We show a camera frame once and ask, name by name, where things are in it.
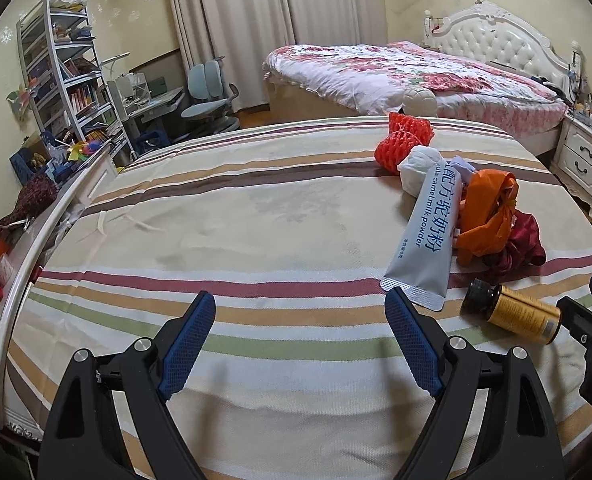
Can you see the colourful paper pinwheel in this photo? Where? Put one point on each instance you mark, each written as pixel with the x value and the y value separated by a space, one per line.
pixel 20 100

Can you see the orange plastic bag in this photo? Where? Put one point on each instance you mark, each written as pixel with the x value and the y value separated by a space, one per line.
pixel 481 220

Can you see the blue-grey desk chair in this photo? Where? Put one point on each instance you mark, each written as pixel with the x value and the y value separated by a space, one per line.
pixel 206 80

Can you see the blue plastic stool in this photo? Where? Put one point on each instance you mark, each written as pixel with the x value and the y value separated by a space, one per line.
pixel 153 140

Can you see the cream window curtain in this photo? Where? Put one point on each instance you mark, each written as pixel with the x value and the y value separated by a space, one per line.
pixel 276 0

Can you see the white tufted headboard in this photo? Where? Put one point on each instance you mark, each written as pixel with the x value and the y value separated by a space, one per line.
pixel 506 40

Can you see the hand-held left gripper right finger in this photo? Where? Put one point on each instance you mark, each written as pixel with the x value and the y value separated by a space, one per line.
pixel 413 345

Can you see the white curved bed rail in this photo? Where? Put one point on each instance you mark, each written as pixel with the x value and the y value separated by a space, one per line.
pixel 26 260

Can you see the white nightstand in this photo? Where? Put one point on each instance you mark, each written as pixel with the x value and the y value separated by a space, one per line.
pixel 581 155

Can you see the pale blue cloth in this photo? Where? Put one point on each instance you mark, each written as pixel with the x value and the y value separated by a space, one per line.
pixel 461 167

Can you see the white volleyball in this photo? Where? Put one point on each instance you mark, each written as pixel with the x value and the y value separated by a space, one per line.
pixel 420 101

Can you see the bed with floral cover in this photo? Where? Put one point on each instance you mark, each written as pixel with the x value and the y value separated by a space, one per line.
pixel 376 70

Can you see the colourful toy pile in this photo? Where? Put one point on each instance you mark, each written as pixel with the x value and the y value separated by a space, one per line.
pixel 81 152

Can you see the brown bottle yellow label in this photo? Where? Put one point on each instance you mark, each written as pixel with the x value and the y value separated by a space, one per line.
pixel 521 312

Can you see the grey study desk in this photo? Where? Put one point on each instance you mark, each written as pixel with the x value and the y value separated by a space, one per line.
pixel 156 102

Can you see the silver milk powder sachet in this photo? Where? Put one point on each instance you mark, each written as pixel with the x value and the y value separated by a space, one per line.
pixel 426 255

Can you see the orange foam fruit net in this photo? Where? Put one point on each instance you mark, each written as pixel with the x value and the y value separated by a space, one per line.
pixel 401 145

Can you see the white bookshelf with books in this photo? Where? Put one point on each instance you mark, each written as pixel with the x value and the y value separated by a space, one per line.
pixel 83 97

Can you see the blue plastic crate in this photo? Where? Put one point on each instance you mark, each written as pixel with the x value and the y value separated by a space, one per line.
pixel 21 165

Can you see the dark red cloth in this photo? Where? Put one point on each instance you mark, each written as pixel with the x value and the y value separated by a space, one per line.
pixel 523 240

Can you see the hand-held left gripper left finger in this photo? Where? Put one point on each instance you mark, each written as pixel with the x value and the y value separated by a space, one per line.
pixel 188 345

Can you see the maroon knitted item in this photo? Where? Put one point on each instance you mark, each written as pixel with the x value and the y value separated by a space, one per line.
pixel 33 197

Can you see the white desk lamp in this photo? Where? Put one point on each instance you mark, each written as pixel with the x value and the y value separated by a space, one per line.
pixel 113 62

